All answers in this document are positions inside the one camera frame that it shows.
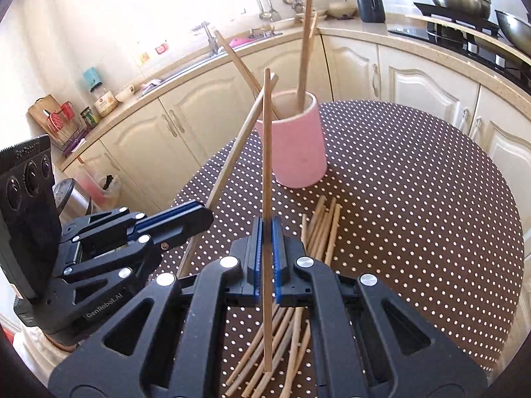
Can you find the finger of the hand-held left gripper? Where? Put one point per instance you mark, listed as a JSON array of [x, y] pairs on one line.
[[166, 212], [182, 226]]

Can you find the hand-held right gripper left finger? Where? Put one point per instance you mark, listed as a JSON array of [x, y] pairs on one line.
[[258, 257]]

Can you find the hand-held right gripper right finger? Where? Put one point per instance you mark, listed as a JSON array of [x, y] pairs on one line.
[[277, 257]]

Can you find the bunch of wooden chopsticks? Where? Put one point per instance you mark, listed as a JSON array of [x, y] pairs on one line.
[[320, 226]]

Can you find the long wooden chopstick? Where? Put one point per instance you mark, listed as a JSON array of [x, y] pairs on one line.
[[240, 68], [268, 153], [306, 29], [313, 33], [240, 132]]

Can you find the pink cup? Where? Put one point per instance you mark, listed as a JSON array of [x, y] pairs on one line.
[[296, 149]]

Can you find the steel pedal bin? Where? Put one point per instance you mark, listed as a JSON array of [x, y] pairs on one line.
[[70, 199]]

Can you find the bin with plastic bag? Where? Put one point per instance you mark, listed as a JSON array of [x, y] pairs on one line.
[[93, 186]]

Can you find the dish rack with red items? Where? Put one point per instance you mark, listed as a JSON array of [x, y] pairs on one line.
[[64, 122]]

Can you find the wooden cutting board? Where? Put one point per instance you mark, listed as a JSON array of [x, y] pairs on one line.
[[39, 112]]

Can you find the small dark jar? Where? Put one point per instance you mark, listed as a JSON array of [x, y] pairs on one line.
[[88, 117]]

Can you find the sauce jar white label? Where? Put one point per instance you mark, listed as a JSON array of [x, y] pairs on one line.
[[104, 101]]

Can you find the small white bowl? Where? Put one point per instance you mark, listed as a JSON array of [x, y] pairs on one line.
[[124, 92]]

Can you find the pink rag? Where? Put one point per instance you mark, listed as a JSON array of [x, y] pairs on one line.
[[150, 86]]

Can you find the brown polka-dot tablecloth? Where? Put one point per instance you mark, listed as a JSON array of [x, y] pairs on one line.
[[415, 215]]

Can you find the stainless steel sink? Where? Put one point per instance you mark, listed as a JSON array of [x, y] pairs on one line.
[[186, 66]]

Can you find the light blue bottle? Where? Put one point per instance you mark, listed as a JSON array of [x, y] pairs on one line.
[[92, 78]]

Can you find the orange bottle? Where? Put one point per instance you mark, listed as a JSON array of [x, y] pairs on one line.
[[142, 59]]

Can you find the small windowsill jar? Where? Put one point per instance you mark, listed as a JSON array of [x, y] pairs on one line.
[[161, 48]]

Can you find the metal sink faucet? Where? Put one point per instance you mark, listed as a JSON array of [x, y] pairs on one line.
[[210, 39]]

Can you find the hanging metal spatula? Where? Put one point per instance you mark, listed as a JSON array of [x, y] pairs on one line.
[[273, 13]]

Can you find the stack of white dishes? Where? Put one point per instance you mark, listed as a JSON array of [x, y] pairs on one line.
[[321, 14]]

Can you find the patterned ceramic bowl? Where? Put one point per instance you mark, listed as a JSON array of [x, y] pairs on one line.
[[342, 10]]

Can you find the black electric kettle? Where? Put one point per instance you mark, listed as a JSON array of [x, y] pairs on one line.
[[369, 2]]

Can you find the black gas stove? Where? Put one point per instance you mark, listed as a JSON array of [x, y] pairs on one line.
[[456, 39]]

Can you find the metal wok with lid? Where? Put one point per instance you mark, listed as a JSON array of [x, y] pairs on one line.
[[514, 29]]

